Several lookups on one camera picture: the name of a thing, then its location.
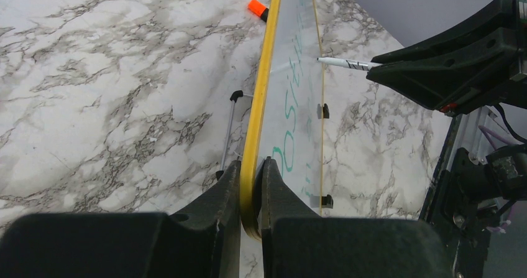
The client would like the whiteboard wire stand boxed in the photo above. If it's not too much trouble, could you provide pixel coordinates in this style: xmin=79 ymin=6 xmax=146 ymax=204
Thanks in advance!
xmin=215 ymin=90 xmax=254 ymax=180

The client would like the orange-capped black highlighter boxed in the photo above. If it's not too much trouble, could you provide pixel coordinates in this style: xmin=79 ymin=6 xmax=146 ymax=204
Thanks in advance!
xmin=247 ymin=0 xmax=269 ymax=22

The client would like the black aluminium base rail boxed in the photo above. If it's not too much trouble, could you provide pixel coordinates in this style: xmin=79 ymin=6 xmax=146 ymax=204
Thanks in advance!
xmin=419 ymin=107 xmax=494 ymax=277

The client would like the green-capped whiteboard marker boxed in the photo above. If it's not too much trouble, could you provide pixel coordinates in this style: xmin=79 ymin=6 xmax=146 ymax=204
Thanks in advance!
xmin=317 ymin=57 xmax=382 ymax=72

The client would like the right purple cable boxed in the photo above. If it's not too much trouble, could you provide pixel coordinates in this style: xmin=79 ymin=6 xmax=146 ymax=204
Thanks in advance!
xmin=477 ymin=124 xmax=520 ymax=234

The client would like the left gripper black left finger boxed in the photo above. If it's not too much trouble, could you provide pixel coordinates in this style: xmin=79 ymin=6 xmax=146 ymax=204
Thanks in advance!
xmin=1 ymin=161 xmax=241 ymax=277

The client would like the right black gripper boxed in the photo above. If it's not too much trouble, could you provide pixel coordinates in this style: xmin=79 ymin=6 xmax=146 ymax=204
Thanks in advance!
xmin=367 ymin=0 xmax=526 ymax=116

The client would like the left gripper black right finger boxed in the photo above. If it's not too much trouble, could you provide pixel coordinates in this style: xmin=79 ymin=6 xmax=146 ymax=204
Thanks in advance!
xmin=260 ymin=157 xmax=452 ymax=277

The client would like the yellow-framed whiteboard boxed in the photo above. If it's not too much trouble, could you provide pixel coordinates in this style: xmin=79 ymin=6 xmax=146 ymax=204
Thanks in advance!
xmin=240 ymin=0 xmax=324 ymax=239

